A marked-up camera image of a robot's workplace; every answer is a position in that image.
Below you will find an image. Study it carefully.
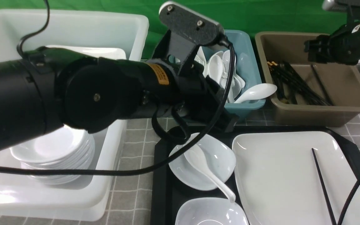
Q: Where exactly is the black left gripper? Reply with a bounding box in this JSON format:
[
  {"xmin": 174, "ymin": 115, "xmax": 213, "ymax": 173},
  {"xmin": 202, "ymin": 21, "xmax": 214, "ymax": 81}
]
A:
[{"xmin": 142, "ymin": 30, "xmax": 240, "ymax": 133}]

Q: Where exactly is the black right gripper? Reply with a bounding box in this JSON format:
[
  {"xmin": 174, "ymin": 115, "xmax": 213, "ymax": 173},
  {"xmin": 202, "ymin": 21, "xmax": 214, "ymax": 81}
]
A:
[{"xmin": 304, "ymin": 34, "xmax": 340, "ymax": 64}]

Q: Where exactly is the white soup spoon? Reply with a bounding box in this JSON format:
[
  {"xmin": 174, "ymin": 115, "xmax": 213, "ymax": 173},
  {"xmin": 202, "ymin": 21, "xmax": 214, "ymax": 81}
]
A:
[{"xmin": 184, "ymin": 144, "xmax": 236, "ymax": 203}]

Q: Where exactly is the white square bowl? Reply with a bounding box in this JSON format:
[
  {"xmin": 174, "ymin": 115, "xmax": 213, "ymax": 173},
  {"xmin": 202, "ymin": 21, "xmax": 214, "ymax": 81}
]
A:
[{"xmin": 169, "ymin": 134, "xmax": 236, "ymax": 191}]

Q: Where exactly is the large white rice plate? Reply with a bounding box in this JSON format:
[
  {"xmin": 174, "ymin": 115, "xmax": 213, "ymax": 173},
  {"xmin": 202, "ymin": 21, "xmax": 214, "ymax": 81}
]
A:
[{"xmin": 232, "ymin": 131, "xmax": 360, "ymax": 225}]

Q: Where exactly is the plain black chopstick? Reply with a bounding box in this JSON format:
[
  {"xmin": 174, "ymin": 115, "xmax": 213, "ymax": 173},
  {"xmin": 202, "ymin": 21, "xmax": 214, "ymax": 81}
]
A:
[{"xmin": 311, "ymin": 148, "xmax": 336, "ymax": 225}]

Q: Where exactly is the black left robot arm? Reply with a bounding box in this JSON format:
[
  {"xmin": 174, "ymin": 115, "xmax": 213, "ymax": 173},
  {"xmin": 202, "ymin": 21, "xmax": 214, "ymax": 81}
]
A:
[{"xmin": 0, "ymin": 28, "xmax": 238, "ymax": 150}]

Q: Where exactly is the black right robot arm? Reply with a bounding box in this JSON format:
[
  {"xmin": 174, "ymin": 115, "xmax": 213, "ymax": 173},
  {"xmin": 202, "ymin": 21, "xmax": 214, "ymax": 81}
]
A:
[{"xmin": 304, "ymin": 0, "xmax": 360, "ymax": 65}]

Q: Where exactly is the pile of white spoons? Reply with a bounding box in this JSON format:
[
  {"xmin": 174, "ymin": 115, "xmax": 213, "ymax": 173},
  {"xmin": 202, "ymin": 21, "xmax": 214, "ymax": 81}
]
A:
[{"xmin": 195, "ymin": 47, "xmax": 246, "ymax": 103}]

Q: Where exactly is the brown plastic bin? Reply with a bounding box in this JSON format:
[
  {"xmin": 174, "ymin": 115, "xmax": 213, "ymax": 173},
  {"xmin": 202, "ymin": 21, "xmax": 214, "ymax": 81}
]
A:
[{"xmin": 255, "ymin": 32, "xmax": 360, "ymax": 127}]

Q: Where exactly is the bundle of black chopsticks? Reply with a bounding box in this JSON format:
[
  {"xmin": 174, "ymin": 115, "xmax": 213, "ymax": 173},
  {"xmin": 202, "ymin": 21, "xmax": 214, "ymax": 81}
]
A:
[{"xmin": 267, "ymin": 61, "xmax": 334, "ymax": 106}]

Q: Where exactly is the teal plastic bin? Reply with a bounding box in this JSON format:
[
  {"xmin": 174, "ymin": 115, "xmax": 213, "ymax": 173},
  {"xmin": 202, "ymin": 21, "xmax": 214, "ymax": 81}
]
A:
[{"xmin": 195, "ymin": 30, "xmax": 266, "ymax": 123}]

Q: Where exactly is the white spoon over bin edge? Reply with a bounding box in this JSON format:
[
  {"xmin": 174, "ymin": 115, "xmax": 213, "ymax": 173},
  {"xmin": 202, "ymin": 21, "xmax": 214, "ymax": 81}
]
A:
[{"xmin": 234, "ymin": 83, "xmax": 277, "ymax": 103}]

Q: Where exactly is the black serving tray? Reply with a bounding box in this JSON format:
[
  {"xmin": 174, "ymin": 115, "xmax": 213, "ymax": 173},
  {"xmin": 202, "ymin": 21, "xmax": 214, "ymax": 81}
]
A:
[{"xmin": 150, "ymin": 126, "xmax": 360, "ymax": 225}]

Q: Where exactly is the green backdrop cloth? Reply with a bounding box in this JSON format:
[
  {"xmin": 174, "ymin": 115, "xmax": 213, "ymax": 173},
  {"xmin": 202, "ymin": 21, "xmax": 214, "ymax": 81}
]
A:
[{"xmin": 0, "ymin": 0, "xmax": 360, "ymax": 60}]

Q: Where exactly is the stack of white square plates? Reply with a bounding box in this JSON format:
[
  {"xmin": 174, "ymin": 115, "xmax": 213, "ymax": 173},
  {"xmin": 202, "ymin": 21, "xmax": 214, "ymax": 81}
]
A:
[{"xmin": 46, "ymin": 45, "xmax": 127, "ymax": 60}]

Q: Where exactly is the grey checked tablecloth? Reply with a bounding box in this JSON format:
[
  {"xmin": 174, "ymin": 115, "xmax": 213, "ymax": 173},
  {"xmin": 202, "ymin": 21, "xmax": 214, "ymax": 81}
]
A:
[{"xmin": 0, "ymin": 59, "xmax": 360, "ymax": 225}]

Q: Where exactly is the stack of white bowls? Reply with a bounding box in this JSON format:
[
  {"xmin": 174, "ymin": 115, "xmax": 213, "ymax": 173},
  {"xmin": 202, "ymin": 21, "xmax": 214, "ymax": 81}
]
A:
[{"xmin": 10, "ymin": 125, "xmax": 95, "ymax": 170}]

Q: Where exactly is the large white plastic tub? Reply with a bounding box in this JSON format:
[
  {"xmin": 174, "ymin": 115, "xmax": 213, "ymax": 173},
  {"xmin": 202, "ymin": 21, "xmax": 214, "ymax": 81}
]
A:
[{"xmin": 0, "ymin": 9, "xmax": 149, "ymax": 221}]

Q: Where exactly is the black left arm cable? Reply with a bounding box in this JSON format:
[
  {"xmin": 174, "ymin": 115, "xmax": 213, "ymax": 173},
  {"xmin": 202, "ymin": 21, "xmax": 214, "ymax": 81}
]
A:
[{"xmin": 0, "ymin": 0, "xmax": 238, "ymax": 176}]

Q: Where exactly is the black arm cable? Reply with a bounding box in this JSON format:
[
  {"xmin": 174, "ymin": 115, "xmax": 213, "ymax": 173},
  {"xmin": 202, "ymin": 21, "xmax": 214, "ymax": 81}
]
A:
[
  {"xmin": 0, "ymin": 0, "xmax": 238, "ymax": 176},
  {"xmin": 336, "ymin": 150, "xmax": 360, "ymax": 225}
]

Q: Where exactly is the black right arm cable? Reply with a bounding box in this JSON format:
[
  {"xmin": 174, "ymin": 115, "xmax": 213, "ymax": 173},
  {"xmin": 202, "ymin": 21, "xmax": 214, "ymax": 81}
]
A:
[{"xmin": 336, "ymin": 150, "xmax": 360, "ymax": 225}]

